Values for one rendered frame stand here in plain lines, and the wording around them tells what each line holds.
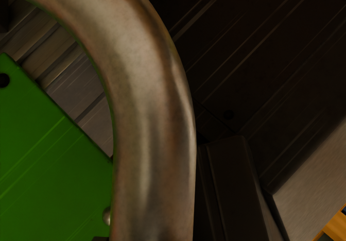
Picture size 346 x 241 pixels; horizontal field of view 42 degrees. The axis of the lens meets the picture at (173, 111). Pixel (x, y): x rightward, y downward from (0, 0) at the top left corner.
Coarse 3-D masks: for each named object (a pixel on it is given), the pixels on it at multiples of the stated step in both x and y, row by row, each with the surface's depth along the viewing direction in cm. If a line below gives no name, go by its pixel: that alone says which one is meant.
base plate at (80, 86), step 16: (80, 64) 60; (64, 80) 60; (80, 80) 62; (96, 80) 64; (64, 96) 62; (80, 96) 64; (96, 96) 66; (80, 112) 66; (96, 112) 68; (96, 128) 71; (112, 128) 74; (112, 144) 77
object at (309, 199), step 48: (192, 0) 39; (240, 0) 38; (288, 0) 36; (336, 0) 35; (192, 48) 37; (240, 48) 36; (288, 48) 34; (336, 48) 34; (192, 96) 35; (240, 96) 34; (288, 96) 33; (336, 96) 32; (288, 144) 32; (336, 144) 34; (288, 192) 32; (336, 192) 47; (288, 240) 47
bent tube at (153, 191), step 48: (48, 0) 16; (96, 0) 15; (144, 0) 16; (96, 48) 15; (144, 48) 15; (144, 96) 15; (144, 144) 15; (192, 144) 16; (144, 192) 15; (192, 192) 16; (144, 240) 15; (192, 240) 16
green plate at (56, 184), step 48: (0, 96) 29; (48, 96) 29; (0, 144) 28; (48, 144) 28; (96, 144) 28; (0, 192) 27; (48, 192) 27; (96, 192) 27; (0, 240) 26; (48, 240) 26
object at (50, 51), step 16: (16, 0) 33; (16, 16) 32; (32, 16) 32; (48, 16) 32; (16, 32) 32; (32, 32) 32; (48, 32) 31; (64, 32) 32; (0, 48) 32; (16, 48) 32; (32, 48) 31; (48, 48) 32; (64, 48) 31; (80, 48) 31; (32, 64) 31; (48, 64) 31; (64, 64) 31; (48, 80) 31
